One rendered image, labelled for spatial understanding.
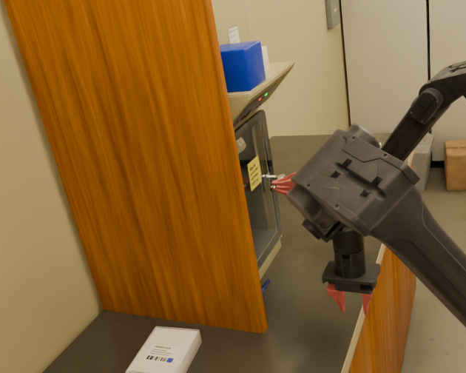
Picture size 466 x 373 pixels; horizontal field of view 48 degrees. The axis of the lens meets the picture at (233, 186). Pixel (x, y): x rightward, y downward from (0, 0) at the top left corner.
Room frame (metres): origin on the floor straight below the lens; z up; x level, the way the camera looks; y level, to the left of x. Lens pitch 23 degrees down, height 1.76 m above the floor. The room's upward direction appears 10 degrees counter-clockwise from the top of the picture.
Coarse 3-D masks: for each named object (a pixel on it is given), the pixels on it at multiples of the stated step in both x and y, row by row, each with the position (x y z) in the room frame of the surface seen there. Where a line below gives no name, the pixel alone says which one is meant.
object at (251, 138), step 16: (256, 112) 1.37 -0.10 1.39; (240, 128) 1.26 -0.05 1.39; (256, 128) 1.34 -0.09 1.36; (240, 144) 1.24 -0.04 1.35; (256, 144) 1.32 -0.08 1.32; (240, 160) 1.23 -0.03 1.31; (256, 192) 1.28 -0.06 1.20; (272, 192) 1.37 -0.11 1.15; (256, 208) 1.27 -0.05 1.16; (272, 208) 1.36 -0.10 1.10; (256, 224) 1.25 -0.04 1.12; (272, 224) 1.34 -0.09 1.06; (256, 240) 1.24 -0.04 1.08; (272, 240) 1.33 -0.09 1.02; (256, 256) 1.22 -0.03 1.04
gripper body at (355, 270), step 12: (336, 252) 0.84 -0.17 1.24; (360, 252) 0.83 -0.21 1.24; (336, 264) 0.85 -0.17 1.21; (348, 264) 0.83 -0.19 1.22; (360, 264) 0.83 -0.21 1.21; (372, 264) 0.86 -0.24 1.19; (324, 276) 0.85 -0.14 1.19; (336, 276) 0.84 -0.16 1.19; (348, 276) 0.83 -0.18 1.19; (360, 276) 0.83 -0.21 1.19; (372, 276) 0.82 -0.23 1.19
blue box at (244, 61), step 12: (228, 48) 1.16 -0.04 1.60; (240, 48) 1.12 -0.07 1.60; (252, 48) 1.15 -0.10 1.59; (228, 60) 1.13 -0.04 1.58; (240, 60) 1.11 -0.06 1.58; (252, 60) 1.14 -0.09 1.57; (228, 72) 1.13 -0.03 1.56; (240, 72) 1.11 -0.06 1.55; (252, 72) 1.13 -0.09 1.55; (264, 72) 1.19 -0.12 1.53; (228, 84) 1.13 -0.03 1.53; (240, 84) 1.12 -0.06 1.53; (252, 84) 1.12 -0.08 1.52
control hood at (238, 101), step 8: (272, 64) 1.36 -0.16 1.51; (280, 64) 1.34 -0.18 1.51; (288, 64) 1.33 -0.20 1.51; (272, 72) 1.27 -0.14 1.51; (280, 72) 1.26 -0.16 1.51; (288, 72) 1.36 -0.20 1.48; (272, 80) 1.21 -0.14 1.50; (280, 80) 1.33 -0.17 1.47; (256, 88) 1.13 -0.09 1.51; (264, 88) 1.16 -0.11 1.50; (272, 88) 1.30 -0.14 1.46; (232, 96) 1.10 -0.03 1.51; (240, 96) 1.09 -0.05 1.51; (248, 96) 1.08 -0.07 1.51; (256, 96) 1.14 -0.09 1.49; (232, 104) 1.10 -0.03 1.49; (240, 104) 1.09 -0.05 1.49; (248, 104) 1.12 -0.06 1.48; (232, 112) 1.10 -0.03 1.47; (240, 112) 1.11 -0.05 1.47; (232, 120) 1.10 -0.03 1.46
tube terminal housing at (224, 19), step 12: (216, 0) 1.27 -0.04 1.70; (228, 0) 1.33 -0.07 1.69; (240, 0) 1.40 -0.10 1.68; (216, 12) 1.26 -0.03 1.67; (228, 12) 1.32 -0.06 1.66; (240, 12) 1.39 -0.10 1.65; (216, 24) 1.25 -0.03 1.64; (228, 24) 1.31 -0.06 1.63; (240, 24) 1.38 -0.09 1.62; (228, 36) 1.30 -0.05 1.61; (240, 36) 1.37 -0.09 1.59; (276, 252) 1.37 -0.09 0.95; (264, 264) 1.29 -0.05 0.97
